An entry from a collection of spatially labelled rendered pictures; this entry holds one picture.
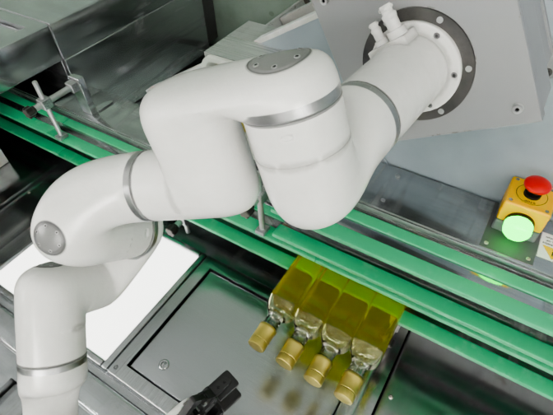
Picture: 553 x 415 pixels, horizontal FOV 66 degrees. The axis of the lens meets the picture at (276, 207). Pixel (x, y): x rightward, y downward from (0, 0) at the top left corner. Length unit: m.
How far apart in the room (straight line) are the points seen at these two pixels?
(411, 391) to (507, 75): 0.64
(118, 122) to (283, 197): 0.89
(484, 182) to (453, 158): 0.07
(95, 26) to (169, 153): 1.15
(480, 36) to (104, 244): 0.51
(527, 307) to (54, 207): 0.68
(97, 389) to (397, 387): 0.61
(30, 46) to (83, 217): 0.96
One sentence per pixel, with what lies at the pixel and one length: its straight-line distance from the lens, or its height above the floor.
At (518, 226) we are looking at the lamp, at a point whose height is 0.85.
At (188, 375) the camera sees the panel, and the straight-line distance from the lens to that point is 0.95.
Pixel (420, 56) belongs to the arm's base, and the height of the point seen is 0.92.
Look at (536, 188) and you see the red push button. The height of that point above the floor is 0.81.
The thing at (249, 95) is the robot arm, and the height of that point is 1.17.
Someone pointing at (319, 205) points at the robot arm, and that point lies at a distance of 0.40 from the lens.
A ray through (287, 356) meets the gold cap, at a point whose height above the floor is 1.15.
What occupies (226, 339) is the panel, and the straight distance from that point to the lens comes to 0.97.
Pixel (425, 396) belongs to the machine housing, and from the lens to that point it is 0.99.
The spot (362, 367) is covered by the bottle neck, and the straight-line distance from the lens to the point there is 0.79.
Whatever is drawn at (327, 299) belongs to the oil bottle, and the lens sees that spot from 0.83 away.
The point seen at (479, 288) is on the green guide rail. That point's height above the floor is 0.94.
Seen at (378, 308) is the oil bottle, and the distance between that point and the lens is 0.83.
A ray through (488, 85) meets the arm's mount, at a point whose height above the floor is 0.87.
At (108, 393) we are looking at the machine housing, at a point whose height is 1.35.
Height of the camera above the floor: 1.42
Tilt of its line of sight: 34 degrees down
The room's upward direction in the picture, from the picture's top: 140 degrees counter-clockwise
